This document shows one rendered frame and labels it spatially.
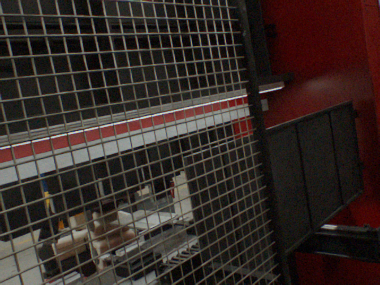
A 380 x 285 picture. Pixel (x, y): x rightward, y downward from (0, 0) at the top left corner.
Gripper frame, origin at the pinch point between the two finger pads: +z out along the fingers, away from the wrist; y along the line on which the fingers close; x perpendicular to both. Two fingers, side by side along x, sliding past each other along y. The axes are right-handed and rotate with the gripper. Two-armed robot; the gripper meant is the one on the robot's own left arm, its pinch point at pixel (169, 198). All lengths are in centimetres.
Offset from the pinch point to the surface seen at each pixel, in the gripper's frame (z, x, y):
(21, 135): -11, -83, -77
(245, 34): -1, -130, -40
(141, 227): 12.6, -25.5, -31.7
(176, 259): 32, -71, -45
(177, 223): 18.1, -37.4, -21.7
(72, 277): 22, -37, -66
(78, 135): -19, -59, -54
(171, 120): -21, -50, -12
